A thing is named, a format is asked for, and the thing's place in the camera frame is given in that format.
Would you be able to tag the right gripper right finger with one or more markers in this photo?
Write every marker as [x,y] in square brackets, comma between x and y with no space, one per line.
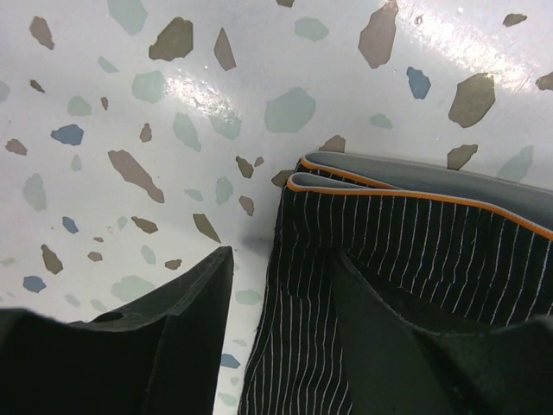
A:
[404,355]

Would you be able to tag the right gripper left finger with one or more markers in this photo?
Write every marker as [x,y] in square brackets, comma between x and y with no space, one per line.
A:
[159,354]

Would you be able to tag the black pinstriped underwear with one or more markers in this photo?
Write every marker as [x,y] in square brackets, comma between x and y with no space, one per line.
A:
[476,247]

